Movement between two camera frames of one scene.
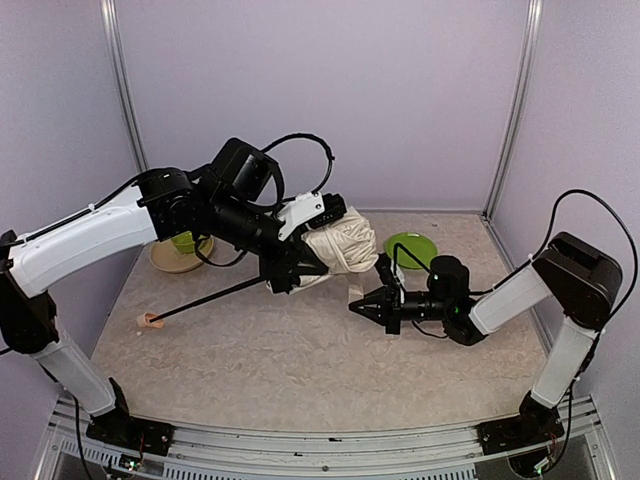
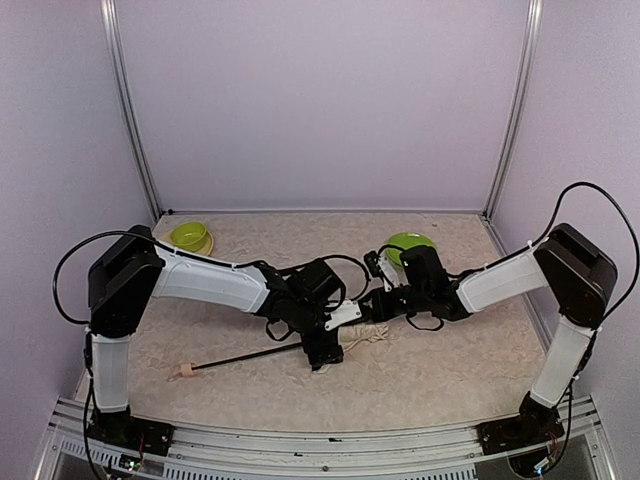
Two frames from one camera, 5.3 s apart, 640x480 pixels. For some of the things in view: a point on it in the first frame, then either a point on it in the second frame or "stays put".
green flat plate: [420, 245] stays put
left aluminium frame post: [124, 83] stays put
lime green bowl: [184, 242] stays put
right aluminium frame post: [520, 105] stays put
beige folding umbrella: [343, 246] → [352, 336]
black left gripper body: [282, 267] → [323, 351]
